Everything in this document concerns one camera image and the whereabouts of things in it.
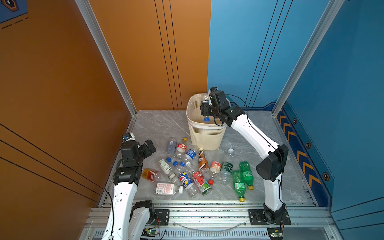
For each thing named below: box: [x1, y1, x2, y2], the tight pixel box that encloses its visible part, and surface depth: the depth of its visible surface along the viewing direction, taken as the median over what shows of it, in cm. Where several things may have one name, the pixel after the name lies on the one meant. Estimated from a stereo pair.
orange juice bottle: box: [141, 168, 160, 183], surface depth 84 cm
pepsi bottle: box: [178, 171, 199, 199], surface depth 82 cm
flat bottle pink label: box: [153, 181, 184, 196], surface depth 81 cm
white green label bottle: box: [159, 158, 179, 182], surface depth 87 cm
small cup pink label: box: [209, 160, 222, 174], surface depth 87 cm
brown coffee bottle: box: [198, 147, 210, 174], surface depth 89 cm
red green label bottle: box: [192, 171, 212, 196], surface depth 81 cm
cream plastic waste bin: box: [186, 92, 227, 151], surface depth 90 cm
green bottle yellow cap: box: [232, 170, 246, 202], surface depth 81 cm
